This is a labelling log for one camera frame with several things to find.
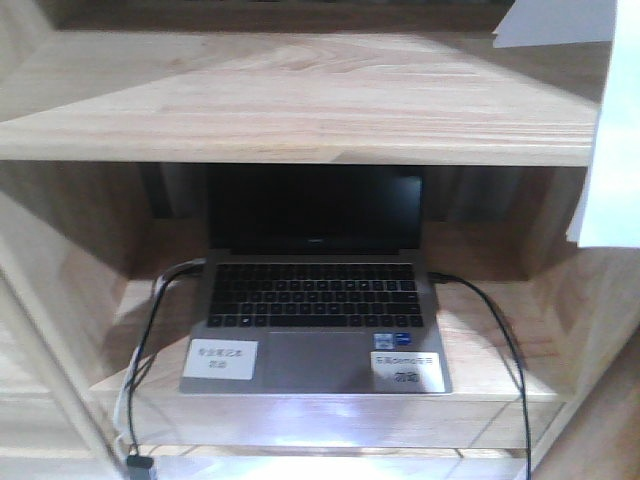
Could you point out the silver laptop black keyboard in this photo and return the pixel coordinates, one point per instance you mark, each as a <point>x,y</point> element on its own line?
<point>310,261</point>

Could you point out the blue intel stickers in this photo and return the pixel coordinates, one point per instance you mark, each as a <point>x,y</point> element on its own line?
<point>392,341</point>

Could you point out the white label sticker right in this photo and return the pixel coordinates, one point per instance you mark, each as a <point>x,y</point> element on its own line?
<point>407,372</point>

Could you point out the white label sticker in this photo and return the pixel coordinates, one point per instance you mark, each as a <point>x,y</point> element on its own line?
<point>407,372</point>
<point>221,359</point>

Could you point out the white label sticker left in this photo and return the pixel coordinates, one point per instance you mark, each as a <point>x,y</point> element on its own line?
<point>221,359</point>

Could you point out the wooden shelf unit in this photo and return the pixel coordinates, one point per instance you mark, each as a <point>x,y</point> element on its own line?
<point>93,91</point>

